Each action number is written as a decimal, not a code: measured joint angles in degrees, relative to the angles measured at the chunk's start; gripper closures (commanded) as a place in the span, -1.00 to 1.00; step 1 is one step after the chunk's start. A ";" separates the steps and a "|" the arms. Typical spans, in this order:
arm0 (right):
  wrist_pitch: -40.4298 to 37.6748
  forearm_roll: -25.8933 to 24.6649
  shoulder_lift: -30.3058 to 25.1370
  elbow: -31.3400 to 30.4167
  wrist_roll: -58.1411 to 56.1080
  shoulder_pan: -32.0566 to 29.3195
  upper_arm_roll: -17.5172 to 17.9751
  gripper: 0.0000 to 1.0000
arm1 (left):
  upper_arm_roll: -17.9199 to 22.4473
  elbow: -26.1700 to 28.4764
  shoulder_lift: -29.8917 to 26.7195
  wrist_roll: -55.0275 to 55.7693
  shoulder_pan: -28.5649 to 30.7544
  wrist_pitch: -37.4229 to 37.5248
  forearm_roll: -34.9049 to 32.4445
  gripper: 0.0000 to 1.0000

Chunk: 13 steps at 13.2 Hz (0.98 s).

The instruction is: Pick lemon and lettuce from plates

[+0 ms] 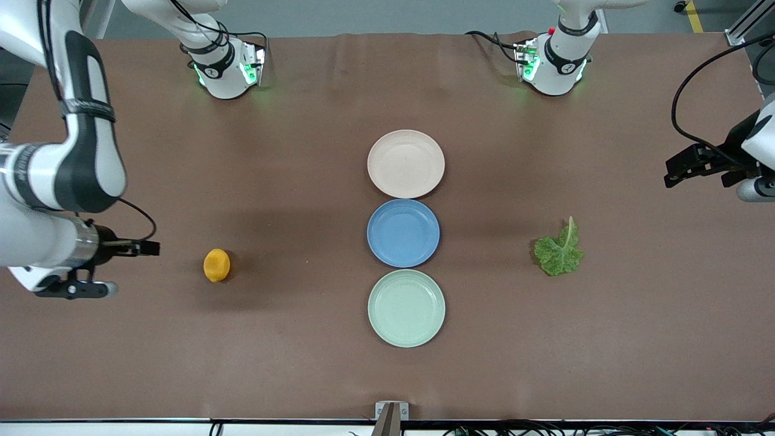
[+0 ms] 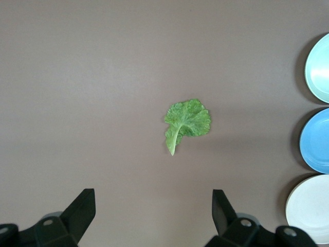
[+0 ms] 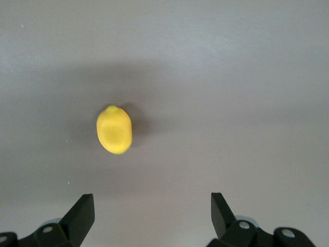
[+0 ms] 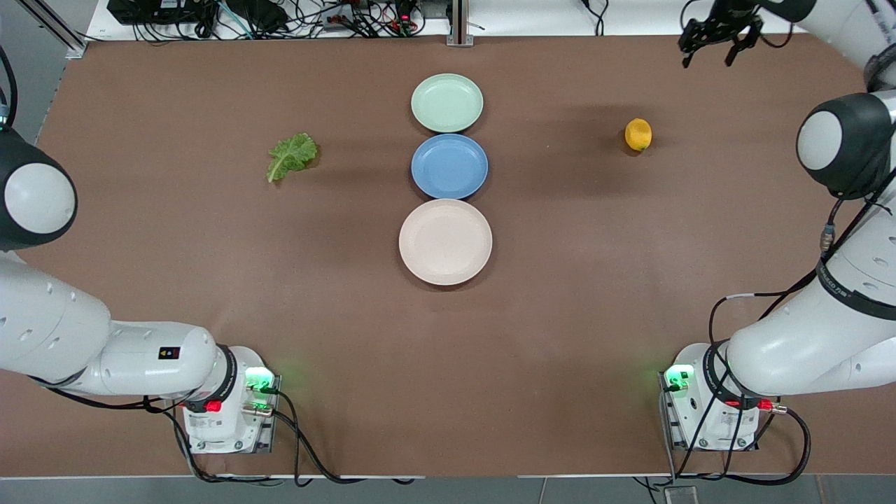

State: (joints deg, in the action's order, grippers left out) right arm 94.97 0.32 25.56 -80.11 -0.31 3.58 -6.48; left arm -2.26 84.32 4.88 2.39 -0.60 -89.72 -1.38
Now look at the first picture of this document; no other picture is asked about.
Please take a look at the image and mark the yellow lemon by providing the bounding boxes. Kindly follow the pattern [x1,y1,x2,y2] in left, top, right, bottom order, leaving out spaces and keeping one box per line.
[203,248,231,283]

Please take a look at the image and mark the green lettuce leaf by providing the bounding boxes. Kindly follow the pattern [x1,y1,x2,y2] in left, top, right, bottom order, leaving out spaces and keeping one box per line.
[533,216,585,277]

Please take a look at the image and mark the brown table mat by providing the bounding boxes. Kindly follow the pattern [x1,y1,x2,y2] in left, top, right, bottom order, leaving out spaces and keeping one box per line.
[0,31,775,423]

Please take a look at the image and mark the blue round plate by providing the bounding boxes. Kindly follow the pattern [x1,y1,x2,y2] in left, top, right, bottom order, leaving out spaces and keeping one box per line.
[366,199,441,268]

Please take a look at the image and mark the light green round plate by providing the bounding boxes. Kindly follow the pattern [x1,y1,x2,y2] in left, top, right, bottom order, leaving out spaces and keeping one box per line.
[368,269,446,348]

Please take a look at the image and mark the beige round plate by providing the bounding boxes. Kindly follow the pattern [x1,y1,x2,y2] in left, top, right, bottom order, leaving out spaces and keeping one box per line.
[367,130,446,199]

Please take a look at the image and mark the aluminium frame profile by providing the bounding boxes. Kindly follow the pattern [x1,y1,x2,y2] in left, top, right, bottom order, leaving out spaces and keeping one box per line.
[725,0,775,47]

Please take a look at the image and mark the white table edge rail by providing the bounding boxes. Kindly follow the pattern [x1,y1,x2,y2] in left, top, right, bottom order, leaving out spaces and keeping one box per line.
[0,418,775,436]

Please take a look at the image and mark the black right arm base cable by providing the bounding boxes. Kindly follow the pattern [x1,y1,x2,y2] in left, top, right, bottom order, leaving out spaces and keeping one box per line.
[170,0,271,68]

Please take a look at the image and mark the black arm base cable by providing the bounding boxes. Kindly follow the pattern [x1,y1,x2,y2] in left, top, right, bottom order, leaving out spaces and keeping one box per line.
[465,30,523,64]
[170,0,271,68]

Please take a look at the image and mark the black left arm base cable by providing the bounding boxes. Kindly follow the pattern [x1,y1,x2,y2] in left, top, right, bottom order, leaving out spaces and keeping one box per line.
[465,30,523,64]

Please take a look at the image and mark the black cable bundle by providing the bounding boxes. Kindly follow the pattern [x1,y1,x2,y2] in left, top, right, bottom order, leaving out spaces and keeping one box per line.
[442,414,775,436]

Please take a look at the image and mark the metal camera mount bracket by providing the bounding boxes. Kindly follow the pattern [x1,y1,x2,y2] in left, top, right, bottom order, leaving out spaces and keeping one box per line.
[371,401,409,436]

